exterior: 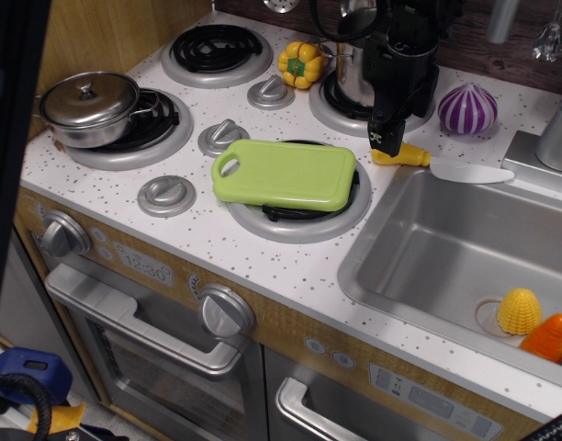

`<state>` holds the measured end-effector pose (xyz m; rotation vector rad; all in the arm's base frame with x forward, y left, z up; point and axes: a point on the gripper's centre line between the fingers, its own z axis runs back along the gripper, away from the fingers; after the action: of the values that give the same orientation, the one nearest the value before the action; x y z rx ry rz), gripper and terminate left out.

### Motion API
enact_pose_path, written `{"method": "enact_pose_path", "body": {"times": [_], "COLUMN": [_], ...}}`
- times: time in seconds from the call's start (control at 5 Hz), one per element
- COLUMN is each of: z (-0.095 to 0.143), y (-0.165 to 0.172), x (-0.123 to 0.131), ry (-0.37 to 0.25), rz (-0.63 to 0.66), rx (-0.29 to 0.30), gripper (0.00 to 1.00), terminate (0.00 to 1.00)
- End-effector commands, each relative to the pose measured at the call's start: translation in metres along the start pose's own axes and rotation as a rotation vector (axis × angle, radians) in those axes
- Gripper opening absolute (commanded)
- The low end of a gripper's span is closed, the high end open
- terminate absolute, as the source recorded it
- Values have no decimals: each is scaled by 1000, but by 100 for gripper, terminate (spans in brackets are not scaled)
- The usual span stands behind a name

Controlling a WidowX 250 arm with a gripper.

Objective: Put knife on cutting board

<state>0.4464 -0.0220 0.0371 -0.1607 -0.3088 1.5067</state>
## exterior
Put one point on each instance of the hanging clear glass ornament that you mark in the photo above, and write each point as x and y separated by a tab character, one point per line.
548	43

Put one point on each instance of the black foreground frame post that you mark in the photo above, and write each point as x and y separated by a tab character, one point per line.
23	27

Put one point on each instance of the blue clamp tool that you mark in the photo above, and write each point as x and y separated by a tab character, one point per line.
47	369

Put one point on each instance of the front black burner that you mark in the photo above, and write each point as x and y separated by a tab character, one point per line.
299	226

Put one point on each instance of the yellow toy bell pepper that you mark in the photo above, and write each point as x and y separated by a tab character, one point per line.
301	65

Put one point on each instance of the yellow toy corn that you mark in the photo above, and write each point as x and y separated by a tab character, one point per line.
519	312

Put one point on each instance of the silver dishwasher door handle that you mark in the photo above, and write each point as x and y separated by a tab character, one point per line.
289	400

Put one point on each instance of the purple striped toy onion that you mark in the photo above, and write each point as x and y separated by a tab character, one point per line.
468	109

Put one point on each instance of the upper grey stove knob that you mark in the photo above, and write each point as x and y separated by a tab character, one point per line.
271	94

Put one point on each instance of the middle grey stove knob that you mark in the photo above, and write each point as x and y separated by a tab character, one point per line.
217	138

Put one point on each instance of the black burner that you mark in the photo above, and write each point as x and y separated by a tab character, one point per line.
216	56
334	110
299	226
161	126

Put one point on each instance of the tall steel pot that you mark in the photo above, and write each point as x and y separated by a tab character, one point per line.
349	60

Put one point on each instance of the grey stove knob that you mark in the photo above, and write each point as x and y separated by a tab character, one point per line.
271	94
217	138
166	196

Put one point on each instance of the right oven dial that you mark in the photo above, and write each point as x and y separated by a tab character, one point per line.
223	313

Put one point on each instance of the lower grey stove knob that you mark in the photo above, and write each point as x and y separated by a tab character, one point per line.
166	196

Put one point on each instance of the orange toy carrot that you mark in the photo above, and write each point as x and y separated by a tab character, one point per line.
545	340

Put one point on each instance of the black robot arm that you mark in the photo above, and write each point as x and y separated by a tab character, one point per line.
437	16

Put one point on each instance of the oven dial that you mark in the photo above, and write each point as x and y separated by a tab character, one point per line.
63	235
223	313

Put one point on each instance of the silver sink basin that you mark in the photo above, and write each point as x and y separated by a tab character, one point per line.
439	255

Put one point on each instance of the left oven dial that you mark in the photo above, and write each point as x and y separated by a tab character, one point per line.
63	235

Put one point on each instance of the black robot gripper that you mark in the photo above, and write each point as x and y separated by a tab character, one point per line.
399	64

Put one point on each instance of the back right black burner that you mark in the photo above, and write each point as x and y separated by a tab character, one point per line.
334	110

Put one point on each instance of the hanging silver strainer spoon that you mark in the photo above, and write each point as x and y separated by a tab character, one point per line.
281	6

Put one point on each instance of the back left black burner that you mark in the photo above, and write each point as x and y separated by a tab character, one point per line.
216	56

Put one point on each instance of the small lidded steel pot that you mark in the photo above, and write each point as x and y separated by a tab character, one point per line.
91	109

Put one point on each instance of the green plastic cutting board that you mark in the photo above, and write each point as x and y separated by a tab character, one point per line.
284	175

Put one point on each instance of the silver faucet pipe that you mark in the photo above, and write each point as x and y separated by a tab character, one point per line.
501	19

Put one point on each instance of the yellow handled toy knife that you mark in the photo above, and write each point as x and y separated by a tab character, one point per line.
445	169

